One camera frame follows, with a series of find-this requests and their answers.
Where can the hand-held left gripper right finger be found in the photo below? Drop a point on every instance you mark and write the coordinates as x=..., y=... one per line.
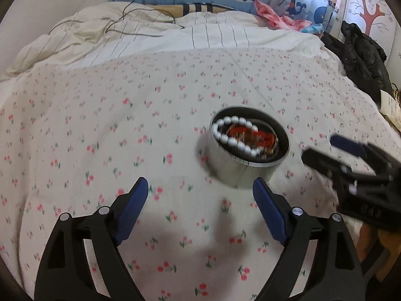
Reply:
x=269, y=213

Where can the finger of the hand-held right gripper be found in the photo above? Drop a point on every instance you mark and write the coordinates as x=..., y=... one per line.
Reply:
x=347, y=144
x=322, y=163

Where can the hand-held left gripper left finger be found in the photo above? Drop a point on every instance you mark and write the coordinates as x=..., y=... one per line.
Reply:
x=134, y=200

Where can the round metal tin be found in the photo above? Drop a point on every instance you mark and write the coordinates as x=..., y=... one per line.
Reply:
x=238, y=172

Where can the person's right hand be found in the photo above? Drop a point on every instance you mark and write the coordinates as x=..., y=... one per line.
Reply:
x=366, y=241

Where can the black jacket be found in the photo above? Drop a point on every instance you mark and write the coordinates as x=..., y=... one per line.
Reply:
x=360, y=56

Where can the cherry print bed sheet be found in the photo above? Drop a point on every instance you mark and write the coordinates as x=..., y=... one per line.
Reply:
x=94, y=116

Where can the light blue cloth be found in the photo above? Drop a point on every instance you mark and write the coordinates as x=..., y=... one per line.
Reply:
x=313, y=28

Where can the white tree print wardrobe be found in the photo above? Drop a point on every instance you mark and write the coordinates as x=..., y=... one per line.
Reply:
x=369, y=6

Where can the pink cloth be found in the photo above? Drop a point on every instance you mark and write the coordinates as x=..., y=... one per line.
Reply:
x=275, y=17

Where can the white striped duvet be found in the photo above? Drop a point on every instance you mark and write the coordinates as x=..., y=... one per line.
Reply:
x=219, y=34

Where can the yellow black striped pillow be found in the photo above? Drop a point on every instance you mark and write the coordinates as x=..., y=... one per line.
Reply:
x=194, y=8

